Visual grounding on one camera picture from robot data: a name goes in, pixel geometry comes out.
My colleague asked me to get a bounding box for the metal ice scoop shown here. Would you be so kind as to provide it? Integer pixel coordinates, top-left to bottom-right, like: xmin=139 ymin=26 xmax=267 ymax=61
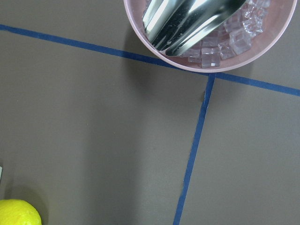
xmin=142 ymin=0 xmax=245 ymax=56

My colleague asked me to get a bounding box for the yellow lemon near edge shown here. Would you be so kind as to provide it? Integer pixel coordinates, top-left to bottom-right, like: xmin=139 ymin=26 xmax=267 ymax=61
xmin=0 ymin=199 xmax=42 ymax=225

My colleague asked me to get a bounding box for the pink bowl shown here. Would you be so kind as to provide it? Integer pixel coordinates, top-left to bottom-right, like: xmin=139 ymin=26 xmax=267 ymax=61
xmin=123 ymin=0 xmax=298 ymax=73

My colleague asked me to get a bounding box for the clear ice cubes pile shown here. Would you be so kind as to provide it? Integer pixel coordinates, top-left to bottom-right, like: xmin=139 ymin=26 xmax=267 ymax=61
xmin=180 ymin=0 xmax=271 ymax=68

